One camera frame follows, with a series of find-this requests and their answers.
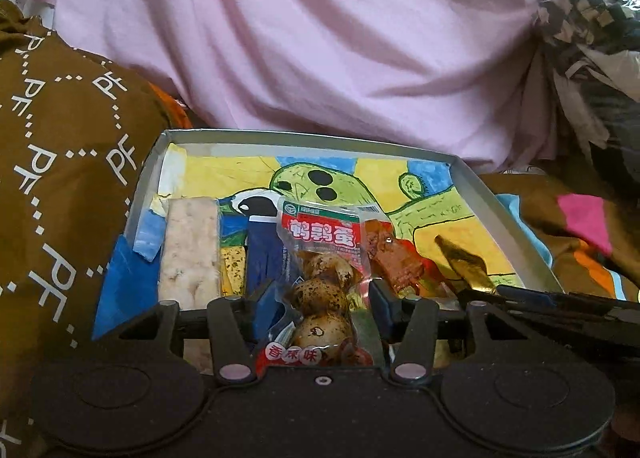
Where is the brown patterned blanket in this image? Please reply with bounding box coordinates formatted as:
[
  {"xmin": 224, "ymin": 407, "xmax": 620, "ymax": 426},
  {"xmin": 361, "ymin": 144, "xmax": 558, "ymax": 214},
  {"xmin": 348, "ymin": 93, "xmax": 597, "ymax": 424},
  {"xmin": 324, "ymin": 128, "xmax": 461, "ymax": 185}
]
[{"xmin": 0, "ymin": 0, "xmax": 196, "ymax": 458}]

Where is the colourful printed blanket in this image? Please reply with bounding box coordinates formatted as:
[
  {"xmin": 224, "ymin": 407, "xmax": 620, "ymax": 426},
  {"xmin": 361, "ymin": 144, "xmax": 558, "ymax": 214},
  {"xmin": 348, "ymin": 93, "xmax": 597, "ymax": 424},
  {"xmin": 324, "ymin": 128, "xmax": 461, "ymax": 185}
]
[{"xmin": 480, "ymin": 173, "xmax": 640, "ymax": 305}]

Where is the red quail egg packet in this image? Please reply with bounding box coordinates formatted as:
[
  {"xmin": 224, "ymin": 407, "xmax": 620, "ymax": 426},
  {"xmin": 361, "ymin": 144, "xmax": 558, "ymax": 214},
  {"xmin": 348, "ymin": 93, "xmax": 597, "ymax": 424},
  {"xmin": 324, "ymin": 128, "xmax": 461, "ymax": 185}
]
[{"xmin": 255, "ymin": 198, "xmax": 377, "ymax": 370}]

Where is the blue snack box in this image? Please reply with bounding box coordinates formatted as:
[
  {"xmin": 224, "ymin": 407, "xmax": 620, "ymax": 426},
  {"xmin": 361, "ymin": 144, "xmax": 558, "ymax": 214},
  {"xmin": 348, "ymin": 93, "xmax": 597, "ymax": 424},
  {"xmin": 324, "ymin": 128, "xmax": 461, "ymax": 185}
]
[{"xmin": 245, "ymin": 217, "xmax": 290, "ymax": 345}]

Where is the clear plastic bag with cloth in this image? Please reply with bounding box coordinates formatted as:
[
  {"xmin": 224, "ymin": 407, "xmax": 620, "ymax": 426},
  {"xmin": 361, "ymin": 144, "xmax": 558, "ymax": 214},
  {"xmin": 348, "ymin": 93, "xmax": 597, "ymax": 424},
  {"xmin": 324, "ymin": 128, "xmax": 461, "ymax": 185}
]
[{"xmin": 530, "ymin": 0, "xmax": 640, "ymax": 173}]

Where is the white rice cracker bar packet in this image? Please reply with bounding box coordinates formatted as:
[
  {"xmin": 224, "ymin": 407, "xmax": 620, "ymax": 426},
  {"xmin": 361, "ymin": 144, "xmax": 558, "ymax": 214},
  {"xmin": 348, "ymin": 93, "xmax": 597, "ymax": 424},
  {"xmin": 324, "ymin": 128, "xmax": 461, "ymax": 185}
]
[{"xmin": 157, "ymin": 197, "xmax": 223, "ymax": 313}]

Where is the yellow snack packet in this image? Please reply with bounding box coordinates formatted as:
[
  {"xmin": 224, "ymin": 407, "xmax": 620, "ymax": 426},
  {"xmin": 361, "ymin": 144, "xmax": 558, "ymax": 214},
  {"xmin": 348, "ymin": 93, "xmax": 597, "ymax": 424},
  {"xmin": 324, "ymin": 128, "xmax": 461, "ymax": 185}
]
[{"xmin": 220, "ymin": 243, "xmax": 249, "ymax": 297}]

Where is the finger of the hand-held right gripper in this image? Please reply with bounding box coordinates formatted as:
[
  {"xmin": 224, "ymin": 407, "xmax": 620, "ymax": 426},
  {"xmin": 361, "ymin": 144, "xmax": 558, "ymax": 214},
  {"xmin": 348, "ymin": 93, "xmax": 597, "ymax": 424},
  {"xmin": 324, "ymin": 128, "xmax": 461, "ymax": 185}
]
[
  {"xmin": 495, "ymin": 284, "xmax": 640, "ymax": 313},
  {"xmin": 520, "ymin": 308, "xmax": 640, "ymax": 365}
]

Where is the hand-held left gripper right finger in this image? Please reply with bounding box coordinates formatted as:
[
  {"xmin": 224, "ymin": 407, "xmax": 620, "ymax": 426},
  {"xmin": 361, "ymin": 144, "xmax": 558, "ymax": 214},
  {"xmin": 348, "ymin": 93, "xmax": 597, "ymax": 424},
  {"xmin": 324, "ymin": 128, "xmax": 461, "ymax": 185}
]
[{"xmin": 367, "ymin": 278, "xmax": 507, "ymax": 385}]

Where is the grey tray with cartoon drawing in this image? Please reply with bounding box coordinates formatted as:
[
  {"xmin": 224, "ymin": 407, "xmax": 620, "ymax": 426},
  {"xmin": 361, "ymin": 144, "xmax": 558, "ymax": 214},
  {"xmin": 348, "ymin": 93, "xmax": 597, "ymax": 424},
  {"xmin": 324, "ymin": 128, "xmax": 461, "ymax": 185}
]
[{"xmin": 92, "ymin": 128, "xmax": 567, "ymax": 344}]

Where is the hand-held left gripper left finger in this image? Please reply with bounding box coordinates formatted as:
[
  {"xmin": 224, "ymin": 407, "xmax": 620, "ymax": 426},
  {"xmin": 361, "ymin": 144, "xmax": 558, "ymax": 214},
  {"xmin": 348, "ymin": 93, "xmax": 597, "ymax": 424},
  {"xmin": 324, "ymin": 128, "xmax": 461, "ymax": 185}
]
[{"xmin": 117, "ymin": 282, "xmax": 282, "ymax": 385}]

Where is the gold foil snack packet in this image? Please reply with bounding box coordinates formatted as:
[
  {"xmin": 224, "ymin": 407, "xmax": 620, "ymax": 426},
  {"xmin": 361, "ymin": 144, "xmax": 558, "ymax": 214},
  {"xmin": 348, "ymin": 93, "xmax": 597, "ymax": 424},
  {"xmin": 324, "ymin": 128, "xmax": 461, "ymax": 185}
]
[{"xmin": 434, "ymin": 235, "xmax": 497, "ymax": 295}]

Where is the pink cloth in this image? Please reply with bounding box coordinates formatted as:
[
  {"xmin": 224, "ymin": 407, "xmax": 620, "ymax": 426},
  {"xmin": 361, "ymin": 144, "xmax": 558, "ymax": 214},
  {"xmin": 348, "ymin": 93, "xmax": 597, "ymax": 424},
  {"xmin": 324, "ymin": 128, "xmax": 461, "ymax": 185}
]
[{"xmin": 15, "ymin": 0, "xmax": 566, "ymax": 173}]

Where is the red meat snack packet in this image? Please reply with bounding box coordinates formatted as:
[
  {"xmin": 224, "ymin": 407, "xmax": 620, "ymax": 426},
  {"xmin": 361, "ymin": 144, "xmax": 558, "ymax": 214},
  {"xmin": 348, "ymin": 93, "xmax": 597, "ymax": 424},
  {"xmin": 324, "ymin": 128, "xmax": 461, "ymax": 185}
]
[{"xmin": 362, "ymin": 218, "xmax": 452, "ymax": 299}]

